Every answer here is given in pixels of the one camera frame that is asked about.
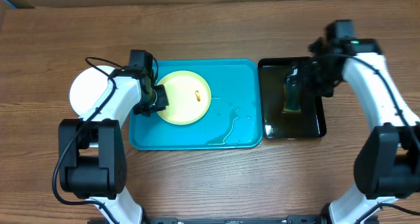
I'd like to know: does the black water tray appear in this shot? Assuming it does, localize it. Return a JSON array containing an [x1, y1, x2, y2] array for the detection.
[[258, 56, 327, 139]]

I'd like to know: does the white plate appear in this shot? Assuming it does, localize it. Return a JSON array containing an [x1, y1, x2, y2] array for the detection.
[[69, 67, 108, 116]]

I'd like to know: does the yellow plate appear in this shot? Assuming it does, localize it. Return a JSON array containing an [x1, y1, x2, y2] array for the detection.
[[158, 70, 211, 125]]

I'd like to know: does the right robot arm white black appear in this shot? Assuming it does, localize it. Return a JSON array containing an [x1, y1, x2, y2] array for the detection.
[[291, 36, 419, 223]]

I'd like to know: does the green yellow sponge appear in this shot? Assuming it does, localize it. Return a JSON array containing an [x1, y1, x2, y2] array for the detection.
[[283, 66, 301, 114]]

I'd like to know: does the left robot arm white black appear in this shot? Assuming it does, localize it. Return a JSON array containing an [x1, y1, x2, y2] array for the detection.
[[52, 64, 163, 223]]

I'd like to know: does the teal plastic tray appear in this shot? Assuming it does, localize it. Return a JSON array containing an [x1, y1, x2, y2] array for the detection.
[[129, 59, 263, 150]]

